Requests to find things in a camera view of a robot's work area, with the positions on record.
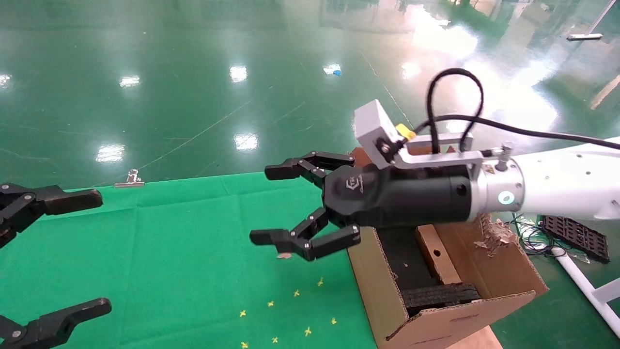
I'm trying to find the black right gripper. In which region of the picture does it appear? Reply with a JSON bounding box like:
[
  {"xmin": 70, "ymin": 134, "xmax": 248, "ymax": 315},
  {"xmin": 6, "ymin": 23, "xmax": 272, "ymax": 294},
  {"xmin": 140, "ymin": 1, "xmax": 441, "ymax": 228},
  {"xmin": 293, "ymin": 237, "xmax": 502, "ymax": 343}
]
[{"xmin": 249, "ymin": 151, "xmax": 473, "ymax": 262}]

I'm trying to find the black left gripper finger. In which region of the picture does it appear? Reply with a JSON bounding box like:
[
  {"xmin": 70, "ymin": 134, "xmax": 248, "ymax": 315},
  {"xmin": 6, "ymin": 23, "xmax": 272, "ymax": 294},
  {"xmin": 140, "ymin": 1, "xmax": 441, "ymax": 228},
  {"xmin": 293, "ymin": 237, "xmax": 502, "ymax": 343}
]
[
  {"xmin": 0, "ymin": 183, "xmax": 103, "ymax": 248},
  {"xmin": 0, "ymin": 298, "xmax": 112, "ymax": 349}
]

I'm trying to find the small brown cardboard box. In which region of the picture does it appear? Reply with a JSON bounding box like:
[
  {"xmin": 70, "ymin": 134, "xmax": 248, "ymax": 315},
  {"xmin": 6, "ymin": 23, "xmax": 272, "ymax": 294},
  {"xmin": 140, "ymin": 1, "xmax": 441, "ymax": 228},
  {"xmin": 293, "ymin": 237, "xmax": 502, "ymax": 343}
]
[{"xmin": 416, "ymin": 224, "xmax": 463, "ymax": 286}]

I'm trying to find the large brown cardboard carton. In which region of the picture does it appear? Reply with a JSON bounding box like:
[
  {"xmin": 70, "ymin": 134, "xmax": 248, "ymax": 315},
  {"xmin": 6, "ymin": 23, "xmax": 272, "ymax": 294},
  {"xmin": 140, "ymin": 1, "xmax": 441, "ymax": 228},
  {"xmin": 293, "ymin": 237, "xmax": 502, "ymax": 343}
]
[{"xmin": 348, "ymin": 145, "xmax": 549, "ymax": 349}]

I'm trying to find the silver metal binder clip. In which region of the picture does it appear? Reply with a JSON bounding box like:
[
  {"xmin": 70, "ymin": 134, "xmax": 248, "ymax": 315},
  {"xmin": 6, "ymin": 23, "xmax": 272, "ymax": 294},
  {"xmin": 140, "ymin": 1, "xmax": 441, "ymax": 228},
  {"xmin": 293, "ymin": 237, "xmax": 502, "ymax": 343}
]
[{"xmin": 115, "ymin": 169, "xmax": 145, "ymax": 189}]

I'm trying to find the green table cloth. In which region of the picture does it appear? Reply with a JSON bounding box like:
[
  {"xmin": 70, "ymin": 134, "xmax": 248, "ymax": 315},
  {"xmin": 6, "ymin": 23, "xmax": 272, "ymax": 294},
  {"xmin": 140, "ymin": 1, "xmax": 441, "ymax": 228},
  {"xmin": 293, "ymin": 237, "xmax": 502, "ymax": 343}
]
[{"xmin": 0, "ymin": 172, "xmax": 378, "ymax": 349}]

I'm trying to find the black foam liner sheet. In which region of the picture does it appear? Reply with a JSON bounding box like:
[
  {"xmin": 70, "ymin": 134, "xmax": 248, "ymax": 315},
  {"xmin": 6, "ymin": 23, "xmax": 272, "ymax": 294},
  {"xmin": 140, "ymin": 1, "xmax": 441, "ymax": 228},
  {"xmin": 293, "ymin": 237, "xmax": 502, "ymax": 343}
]
[{"xmin": 375, "ymin": 227, "xmax": 439, "ymax": 292}]

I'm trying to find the black ribbed foam block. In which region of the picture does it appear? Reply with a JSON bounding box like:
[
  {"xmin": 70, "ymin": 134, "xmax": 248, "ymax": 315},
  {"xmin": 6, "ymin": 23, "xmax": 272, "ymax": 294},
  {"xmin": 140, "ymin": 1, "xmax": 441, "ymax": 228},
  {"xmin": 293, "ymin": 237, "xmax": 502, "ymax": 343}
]
[{"xmin": 402, "ymin": 284, "xmax": 481, "ymax": 318}]

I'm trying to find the black perforated plastic tray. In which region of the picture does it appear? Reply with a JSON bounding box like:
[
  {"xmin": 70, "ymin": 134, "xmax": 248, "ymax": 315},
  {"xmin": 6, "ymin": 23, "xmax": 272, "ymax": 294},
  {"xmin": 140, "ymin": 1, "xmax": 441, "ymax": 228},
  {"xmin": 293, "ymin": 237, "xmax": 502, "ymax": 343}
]
[{"xmin": 542, "ymin": 215, "xmax": 611, "ymax": 264}]

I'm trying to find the flat clear plastic bag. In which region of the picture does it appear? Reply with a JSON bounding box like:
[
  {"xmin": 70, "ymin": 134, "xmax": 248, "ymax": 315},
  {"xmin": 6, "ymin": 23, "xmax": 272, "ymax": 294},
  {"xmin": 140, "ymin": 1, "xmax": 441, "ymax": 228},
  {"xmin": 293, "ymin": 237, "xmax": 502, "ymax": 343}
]
[{"xmin": 513, "ymin": 216, "xmax": 591, "ymax": 265}]

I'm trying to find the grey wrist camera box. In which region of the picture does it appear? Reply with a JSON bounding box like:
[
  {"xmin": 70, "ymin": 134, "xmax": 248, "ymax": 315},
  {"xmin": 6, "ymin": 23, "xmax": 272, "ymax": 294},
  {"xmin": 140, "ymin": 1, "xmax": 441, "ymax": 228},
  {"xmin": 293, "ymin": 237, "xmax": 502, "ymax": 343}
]
[{"xmin": 354, "ymin": 99, "xmax": 407, "ymax": 169}]

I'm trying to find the grey metal camera bracket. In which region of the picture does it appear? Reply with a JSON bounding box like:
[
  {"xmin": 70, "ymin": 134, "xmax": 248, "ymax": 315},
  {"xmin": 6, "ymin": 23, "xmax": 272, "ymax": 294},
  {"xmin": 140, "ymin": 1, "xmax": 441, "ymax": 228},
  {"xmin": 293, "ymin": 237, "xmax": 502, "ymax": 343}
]
[{"xmin": 387, "ymin": 133, "xmax": 485, "ymax": 170}]

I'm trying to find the silver cable connector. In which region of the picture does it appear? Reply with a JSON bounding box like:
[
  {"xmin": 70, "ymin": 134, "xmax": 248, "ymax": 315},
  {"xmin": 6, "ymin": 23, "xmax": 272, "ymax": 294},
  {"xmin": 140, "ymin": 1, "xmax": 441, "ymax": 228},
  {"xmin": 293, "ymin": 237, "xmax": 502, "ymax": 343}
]
[{"xmin": 489, "ymin": 142, "xmax": 515, "ymax": 173}]

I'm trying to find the thick black braided cable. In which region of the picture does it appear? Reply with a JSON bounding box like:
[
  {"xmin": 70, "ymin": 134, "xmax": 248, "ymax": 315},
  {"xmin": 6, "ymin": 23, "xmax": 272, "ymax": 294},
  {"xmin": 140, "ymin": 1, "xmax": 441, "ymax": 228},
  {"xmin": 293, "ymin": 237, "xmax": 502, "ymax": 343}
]
[{"xmin": 426, "ymin": 68, "xmax": 485, "ymax": 153}]

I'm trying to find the thin black wire bundle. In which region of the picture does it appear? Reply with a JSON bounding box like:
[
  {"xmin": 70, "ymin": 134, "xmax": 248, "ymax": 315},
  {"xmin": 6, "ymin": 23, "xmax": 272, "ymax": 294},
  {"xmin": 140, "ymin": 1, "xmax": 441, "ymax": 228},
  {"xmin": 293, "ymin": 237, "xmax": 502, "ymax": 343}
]
[{"xmin": 506, "ymin": 216, "xmax": 558, "ymax": 256}]

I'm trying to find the thin black cable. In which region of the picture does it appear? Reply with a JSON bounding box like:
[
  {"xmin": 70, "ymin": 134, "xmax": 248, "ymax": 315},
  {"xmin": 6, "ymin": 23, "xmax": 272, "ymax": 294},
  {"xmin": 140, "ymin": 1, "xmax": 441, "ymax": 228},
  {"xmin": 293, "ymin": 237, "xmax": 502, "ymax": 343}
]
[{"xmin": 417, "ymin": 115, "xmax": 620, "ymax": 150}]

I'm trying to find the white metal frame leg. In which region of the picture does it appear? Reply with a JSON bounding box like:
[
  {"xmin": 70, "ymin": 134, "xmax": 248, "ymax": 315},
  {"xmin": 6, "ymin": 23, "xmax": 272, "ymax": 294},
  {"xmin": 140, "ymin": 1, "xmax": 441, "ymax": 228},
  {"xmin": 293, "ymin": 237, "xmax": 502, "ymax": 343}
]
[{"xmin": 552, "ymin": 247, "xmax": 620, "ymax": 338}]

